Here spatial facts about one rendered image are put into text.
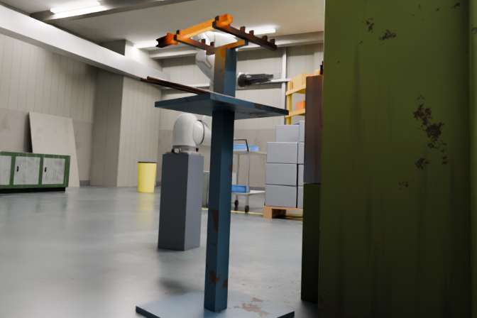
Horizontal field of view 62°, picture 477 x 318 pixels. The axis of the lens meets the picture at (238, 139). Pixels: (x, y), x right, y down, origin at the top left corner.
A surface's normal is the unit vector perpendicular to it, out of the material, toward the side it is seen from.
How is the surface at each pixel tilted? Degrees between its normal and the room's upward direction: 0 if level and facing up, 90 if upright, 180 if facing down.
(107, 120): 90
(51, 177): 90
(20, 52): 90
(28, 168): 90
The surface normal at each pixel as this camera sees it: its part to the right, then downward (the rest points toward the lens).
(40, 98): 0.91, 0.00
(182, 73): -0.41, -0.09
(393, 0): -0.60, -0.09
